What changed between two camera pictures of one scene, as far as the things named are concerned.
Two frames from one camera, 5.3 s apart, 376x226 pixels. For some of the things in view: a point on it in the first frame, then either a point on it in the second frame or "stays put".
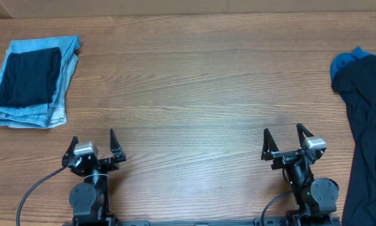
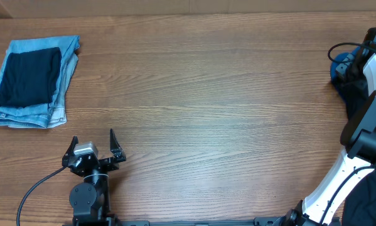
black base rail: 289,221 stays put
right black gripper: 289,156 -> 348,69
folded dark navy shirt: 29,77 stays put
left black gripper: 96,161 stays put
